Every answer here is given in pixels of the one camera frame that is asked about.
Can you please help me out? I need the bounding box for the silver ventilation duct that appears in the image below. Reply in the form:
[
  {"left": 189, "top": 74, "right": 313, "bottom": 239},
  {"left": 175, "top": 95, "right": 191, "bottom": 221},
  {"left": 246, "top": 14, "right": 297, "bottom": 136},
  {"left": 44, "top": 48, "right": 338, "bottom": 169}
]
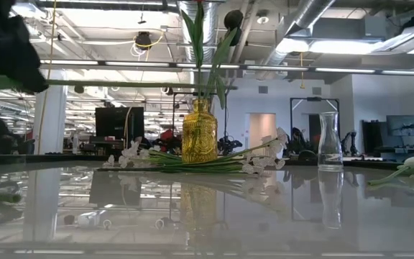
[
  {"left": 257, "top": 0, "right": 337, "bottom": 81},
  {"left": 177, "top": 0, "right": 226, "bottom": 65}
]

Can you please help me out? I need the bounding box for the white building column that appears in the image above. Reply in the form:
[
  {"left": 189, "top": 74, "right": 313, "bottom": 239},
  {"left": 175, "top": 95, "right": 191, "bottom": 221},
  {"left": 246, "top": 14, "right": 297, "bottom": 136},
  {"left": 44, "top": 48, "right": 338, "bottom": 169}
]
[{"left": 32, "top": 70, "right": 68, "bottom": 155}]

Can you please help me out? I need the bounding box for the clear glass vase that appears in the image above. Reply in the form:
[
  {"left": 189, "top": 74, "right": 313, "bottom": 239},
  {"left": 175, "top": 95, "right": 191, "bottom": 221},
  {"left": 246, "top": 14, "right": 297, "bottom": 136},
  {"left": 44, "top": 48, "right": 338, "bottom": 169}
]
[{"left": 317, "top": 111, "right": 344, "bottom": 173}]

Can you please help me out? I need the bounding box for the black aluminium table frame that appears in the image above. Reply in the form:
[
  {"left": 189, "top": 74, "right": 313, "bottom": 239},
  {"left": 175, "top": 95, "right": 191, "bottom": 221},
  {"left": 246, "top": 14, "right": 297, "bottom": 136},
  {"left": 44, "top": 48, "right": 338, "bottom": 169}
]
[{"left": 0, "top": 153, "right": 414, "bottom": 171}]

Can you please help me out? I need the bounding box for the black background rig frame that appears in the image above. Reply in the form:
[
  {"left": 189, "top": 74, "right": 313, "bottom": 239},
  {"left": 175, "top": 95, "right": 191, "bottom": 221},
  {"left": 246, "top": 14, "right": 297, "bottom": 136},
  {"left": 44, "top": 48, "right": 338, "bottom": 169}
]
[{"left": 289, "top": 96, "right": 341, "bottom": 154}]

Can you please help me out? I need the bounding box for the overhead light bar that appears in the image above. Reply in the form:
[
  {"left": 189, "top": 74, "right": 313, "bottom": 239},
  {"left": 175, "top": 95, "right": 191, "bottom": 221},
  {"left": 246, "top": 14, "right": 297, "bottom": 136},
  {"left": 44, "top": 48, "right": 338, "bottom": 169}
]
[{"left": 40, "top": 58, "right": 414, "bottom": 78}]

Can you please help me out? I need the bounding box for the black ceiling device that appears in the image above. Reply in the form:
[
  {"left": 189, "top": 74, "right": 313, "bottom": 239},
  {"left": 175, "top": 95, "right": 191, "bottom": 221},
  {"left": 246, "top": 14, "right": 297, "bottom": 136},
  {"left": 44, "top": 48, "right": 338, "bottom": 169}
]
[{"left": 134, "top": 31, "right": 153, "bottom": 50}]

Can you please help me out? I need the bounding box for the yellow glass vase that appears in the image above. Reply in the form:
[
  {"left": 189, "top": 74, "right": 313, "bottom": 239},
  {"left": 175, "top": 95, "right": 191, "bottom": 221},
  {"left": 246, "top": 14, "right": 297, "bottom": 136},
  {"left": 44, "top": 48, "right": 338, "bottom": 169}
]
[{"left": 180, "top": 99, "right": 219, "bottom": 165}]

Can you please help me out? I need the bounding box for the white blossom spray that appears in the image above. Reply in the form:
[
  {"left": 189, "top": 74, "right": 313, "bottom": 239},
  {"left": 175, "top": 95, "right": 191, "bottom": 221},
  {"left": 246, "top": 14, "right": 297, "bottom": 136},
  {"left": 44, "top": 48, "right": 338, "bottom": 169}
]
[
  {"left": 97, "top": 126, "right": 290, "bottom": 176},
  {"left": 101, "top": 140, "right": 183, "bottom": 170}
]

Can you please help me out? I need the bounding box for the black tulip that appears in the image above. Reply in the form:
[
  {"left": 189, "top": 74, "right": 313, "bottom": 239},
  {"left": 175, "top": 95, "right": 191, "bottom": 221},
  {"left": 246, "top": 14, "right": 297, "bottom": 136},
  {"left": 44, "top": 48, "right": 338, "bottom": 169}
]
[{"left": 206, "top": 9, "right": 244, "bottom": 111}]

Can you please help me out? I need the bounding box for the black monitor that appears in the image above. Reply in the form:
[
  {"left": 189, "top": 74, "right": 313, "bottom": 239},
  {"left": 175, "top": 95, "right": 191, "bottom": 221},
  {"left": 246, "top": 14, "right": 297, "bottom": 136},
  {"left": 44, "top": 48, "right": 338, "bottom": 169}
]
[
  {"left": 385, "top": 114, "right": 414, "bottom": 138},
  {"left": 94, "top": 106, "right": 145, "bottom": 140}
]

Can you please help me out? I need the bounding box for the pale door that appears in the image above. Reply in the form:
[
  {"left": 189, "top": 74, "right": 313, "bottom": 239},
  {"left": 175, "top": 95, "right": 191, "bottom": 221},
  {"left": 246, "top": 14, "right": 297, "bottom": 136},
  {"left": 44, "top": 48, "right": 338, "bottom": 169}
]
[{"left": 248, "top": 112, "right": 277, "bottom": 152}]

